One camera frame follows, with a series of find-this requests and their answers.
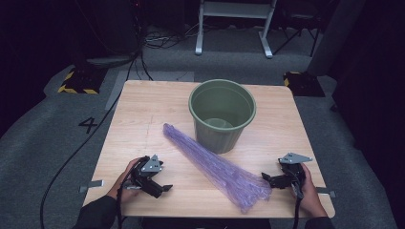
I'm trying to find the black floor cable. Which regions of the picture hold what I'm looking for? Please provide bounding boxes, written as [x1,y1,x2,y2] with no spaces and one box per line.
[39,51,144,229]

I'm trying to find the grey stand base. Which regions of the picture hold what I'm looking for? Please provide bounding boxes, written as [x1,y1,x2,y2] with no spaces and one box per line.
[85,54,138,69]

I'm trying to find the person's right hand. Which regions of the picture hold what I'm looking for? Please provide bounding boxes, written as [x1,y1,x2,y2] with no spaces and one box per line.
[300,163,329,219]

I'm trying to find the bundle of floor cables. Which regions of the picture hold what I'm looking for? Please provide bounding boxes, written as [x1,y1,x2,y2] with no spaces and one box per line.
[144,23,199,51]

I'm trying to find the white metal stand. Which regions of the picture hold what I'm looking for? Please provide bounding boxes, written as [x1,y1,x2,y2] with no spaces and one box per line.
[194,0,278,59]

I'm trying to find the purple plastic bag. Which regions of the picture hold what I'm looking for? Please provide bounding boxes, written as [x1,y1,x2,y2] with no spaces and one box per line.
[162,122,273,215]

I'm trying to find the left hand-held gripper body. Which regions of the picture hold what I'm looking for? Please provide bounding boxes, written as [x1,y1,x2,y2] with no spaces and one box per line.
[130,155,165,192]

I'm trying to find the black yellow striped floor plate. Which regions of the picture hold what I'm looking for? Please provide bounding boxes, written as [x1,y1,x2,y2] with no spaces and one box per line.
[57,67,108,95]
[283,71,326,97]

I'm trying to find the green plastic bin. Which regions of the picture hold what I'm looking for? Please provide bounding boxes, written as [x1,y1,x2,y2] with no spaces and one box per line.
[188,78,257,156]

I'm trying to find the person's left hand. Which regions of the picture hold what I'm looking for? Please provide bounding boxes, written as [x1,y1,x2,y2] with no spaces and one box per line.
[107,157,142,204]

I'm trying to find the right hand-held gripper cable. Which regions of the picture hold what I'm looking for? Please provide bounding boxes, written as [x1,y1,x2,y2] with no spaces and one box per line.
[286,165,305,229]

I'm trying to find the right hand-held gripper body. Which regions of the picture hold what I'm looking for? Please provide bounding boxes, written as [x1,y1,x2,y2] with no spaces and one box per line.
[279,152,313,192]

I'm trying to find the grey metal table bracket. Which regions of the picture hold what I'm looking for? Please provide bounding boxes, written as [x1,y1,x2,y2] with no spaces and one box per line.
[314,186,336,198]
[78,179,105,194]

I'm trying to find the hand-held gripper cable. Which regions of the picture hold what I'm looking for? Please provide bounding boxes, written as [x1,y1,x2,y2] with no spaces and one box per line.
[286,165,305,229]
[116,156,151,229]

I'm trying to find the left hand-held gripper cable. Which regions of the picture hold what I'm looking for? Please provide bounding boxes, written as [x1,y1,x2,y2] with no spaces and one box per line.
[116,156,151,229]

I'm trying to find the grey pillar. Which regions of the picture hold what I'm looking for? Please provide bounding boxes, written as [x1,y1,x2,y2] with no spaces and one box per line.
[307,0,367,76]

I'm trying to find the black tripod stand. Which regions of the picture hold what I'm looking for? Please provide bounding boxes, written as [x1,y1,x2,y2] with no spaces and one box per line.
[271,6,321,57]

